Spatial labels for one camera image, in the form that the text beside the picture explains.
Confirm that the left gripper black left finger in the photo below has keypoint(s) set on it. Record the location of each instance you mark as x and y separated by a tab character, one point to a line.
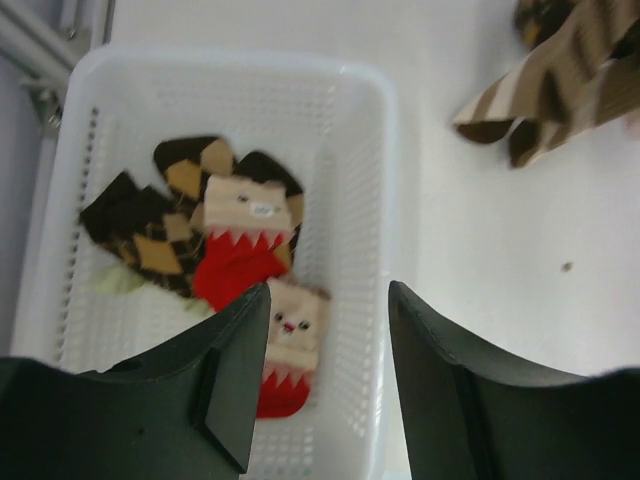
185	409

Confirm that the brown argyle sock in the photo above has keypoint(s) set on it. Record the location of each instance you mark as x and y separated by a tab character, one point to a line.
187	163
146	232

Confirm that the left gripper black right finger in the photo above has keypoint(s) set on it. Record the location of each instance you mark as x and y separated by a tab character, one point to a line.
472	410

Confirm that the aluminium side rail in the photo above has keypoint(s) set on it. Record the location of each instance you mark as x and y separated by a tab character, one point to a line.
45	40

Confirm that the red beige animal sock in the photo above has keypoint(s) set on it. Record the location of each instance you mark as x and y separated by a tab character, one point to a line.
298	321
248	227

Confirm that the white plastic basket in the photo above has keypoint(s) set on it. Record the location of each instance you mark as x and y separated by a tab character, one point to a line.
332	125

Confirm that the brown striped sock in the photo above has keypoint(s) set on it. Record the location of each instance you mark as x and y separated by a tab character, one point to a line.
582	71

